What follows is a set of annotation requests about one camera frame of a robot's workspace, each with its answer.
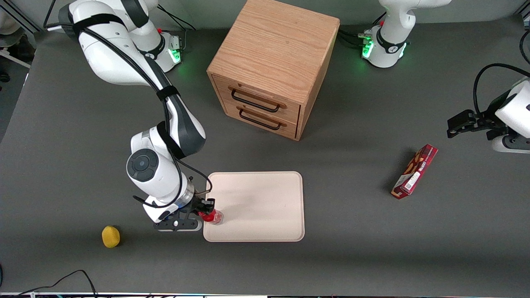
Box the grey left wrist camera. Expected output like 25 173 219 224
491 135 530 154

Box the red coke bottle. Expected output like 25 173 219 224
200 209 224 225

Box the beige plastic tray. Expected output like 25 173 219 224
203 171 306 243

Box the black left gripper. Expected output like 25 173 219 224
447 108 510 140

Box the grey table mat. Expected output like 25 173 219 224
0 17 530 295

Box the black left arm base cable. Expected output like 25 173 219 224
337 29 372 49

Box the black arm base cable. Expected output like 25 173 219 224
157 4 198 32
337 29 372 49

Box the yellow lemon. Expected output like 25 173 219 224
101 226 121 249

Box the black right arm base cable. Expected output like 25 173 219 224
157 4 198 32

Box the red snack box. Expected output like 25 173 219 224
391 144 438 200

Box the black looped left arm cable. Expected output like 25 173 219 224
473 63 530 117

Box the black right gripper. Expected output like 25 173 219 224
181 198 216 221

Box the wooden drawer with black handle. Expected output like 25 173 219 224
213 76 301 124
224 103 299 139

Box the thin black cable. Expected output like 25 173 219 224
519 29 530 65

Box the black cable at table edge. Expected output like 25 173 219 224
8 270 98 298

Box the wooden drawer cabinet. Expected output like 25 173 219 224
206 0 341 142

